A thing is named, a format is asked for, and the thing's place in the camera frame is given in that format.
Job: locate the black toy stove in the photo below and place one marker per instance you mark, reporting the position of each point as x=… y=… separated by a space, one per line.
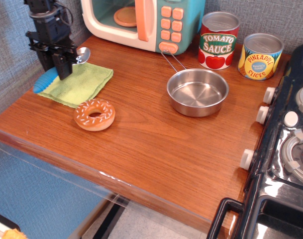
x=273 y=192

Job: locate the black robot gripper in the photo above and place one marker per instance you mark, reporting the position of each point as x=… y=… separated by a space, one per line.
x=51 y=40

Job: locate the green folded cloth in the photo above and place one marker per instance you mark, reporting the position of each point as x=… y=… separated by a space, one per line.
x=83 y=84

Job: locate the toy frosted sprinkle donut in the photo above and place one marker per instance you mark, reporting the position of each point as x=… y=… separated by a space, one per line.
x=94 y=115

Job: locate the orange plush toy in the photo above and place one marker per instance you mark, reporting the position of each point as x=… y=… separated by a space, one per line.
x=13 y=234

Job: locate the teal toy microwave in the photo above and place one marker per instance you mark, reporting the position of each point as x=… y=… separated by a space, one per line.
x=152 y=25

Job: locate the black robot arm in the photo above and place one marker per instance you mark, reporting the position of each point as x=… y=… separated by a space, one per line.
x=44 y=4

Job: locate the pineapple slices toy can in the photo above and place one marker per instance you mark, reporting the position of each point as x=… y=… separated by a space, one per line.
x=260 y=56

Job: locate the blue handled metal spoon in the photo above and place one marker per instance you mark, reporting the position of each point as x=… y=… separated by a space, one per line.
x=46 y=79

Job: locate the small steel pan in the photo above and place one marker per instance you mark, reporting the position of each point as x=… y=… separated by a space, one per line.
x=195 y=92

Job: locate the tomato sauce toy can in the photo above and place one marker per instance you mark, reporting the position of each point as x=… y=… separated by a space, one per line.
x=218 y=36

